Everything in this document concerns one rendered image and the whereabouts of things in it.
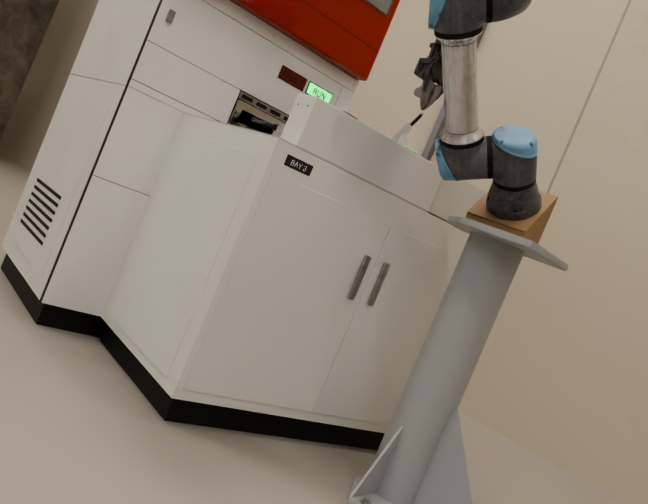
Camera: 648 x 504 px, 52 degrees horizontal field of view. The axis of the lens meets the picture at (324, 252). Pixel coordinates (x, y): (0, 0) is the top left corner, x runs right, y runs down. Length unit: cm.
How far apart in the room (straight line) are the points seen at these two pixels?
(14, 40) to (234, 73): 476
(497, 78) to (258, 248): 269
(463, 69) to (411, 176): 45
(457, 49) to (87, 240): 129
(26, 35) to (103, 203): 487
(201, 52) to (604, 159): 228
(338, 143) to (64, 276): 100
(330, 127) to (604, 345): 218
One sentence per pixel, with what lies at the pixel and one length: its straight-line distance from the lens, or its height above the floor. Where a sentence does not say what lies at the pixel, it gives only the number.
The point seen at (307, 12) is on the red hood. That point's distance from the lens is 246.
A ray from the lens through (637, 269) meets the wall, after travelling 362.
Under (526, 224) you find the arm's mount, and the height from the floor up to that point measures 87.
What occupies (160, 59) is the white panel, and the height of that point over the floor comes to 94.
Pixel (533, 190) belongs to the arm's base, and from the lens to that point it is 190.
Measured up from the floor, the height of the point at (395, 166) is 90.
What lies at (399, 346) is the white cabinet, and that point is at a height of 38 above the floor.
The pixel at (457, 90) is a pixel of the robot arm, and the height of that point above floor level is 109.
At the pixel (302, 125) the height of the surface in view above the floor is 88.
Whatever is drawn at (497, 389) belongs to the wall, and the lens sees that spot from 374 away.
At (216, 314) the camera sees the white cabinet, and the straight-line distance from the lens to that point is 178.
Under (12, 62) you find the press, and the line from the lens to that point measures 702.
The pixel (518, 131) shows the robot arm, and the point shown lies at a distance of 186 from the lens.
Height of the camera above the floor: 65
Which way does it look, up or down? 2 degrees down
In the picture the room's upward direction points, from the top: 23 degrees clockwise
